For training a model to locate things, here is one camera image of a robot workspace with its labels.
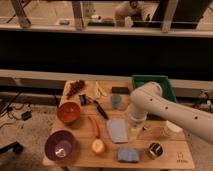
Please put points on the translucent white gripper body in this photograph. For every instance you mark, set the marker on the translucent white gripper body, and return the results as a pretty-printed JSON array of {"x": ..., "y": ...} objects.
[{"x": 134, "y": 130}]

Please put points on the grey-blue towel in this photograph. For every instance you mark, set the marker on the grey-blue towel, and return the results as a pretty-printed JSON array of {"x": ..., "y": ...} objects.
[{"x": 117, "y": 130}]

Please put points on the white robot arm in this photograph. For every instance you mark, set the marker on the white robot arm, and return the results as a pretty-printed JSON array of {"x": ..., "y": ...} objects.
[{"x": 198, "y": 122}]

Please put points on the red bowl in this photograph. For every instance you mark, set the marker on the red bowl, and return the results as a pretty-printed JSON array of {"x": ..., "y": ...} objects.
[{"x": 69, "y": 112}]

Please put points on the purple bowl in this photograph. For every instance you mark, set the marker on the purple bowl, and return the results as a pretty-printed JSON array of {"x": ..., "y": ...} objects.
[{"x": 60, "y": 145}]

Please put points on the blue sponge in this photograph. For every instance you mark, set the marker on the blue sponge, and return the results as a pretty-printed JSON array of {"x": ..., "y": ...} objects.
[{"x": 129, "y": 155}]

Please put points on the metal cup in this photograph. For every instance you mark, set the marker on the metal cup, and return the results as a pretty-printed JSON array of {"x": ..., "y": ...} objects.
[{"x": 155, "y": 150}]

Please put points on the orange carrot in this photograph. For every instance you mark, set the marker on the orange carrot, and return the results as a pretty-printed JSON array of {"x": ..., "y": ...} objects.
[{"x": 95, "y": 127}]

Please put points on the black rectangular block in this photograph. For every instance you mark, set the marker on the black rectangular block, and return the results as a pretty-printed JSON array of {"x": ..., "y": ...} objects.
[{"x": 120, "y": 90}]

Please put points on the green plastic tray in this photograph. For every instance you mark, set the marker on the green plastic tray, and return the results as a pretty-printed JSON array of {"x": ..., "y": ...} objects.
[{"x": 160, "y": 85}]

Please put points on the small black clip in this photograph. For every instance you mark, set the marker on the small black clip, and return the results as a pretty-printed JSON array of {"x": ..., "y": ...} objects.
[{"x": 83, "y": 99}]

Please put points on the bunch of dark grapes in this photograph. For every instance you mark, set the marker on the bunch of dark grapes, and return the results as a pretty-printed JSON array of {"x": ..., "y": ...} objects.
[{"x": 75, "y": 87}]

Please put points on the person in background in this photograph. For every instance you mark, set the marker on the person in background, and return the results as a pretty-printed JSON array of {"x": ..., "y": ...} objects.
[{"x": 136, "y": 10}]

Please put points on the black chair base leg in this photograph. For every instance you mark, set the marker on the black chair base leg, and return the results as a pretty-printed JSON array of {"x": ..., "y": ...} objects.
[{"x": 16, "y": 147}]

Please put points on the black handled knife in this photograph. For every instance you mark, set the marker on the black handled knife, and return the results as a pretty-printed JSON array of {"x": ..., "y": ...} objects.
[{"x": 99, "y": 108}]

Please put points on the black power adapter with cable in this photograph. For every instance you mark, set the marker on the black power adapter with cable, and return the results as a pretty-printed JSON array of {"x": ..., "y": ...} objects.
[{"x": 15, "y": 113}]

